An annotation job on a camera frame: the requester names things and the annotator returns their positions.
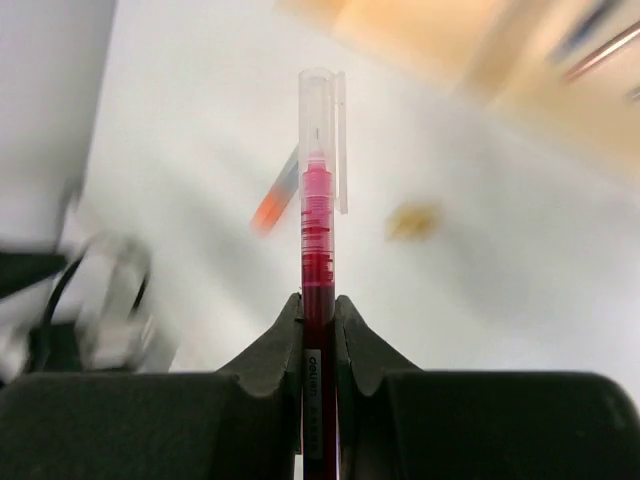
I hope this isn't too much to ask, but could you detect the small tan eraser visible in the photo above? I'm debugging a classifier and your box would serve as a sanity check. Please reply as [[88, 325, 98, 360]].
[[385, 202, 442, 242]]

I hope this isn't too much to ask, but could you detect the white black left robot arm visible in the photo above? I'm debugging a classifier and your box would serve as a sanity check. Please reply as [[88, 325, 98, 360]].
[[1, 185, 177, 384]]

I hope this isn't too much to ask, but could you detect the cream wooden compartment tray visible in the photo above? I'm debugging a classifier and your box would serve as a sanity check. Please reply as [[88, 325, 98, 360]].
[[275, 1, 639, 95]]

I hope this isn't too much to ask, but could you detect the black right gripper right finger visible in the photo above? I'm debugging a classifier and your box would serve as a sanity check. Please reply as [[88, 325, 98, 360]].
[[335, 296, 639, 479]]

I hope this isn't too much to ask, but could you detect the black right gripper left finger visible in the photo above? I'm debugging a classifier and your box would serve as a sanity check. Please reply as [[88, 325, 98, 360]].
[[1, 295, 302, 479]]

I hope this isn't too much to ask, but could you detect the orange highlighter marker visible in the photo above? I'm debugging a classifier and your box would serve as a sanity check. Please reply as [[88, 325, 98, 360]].
[[251, 147, 299, 234]]

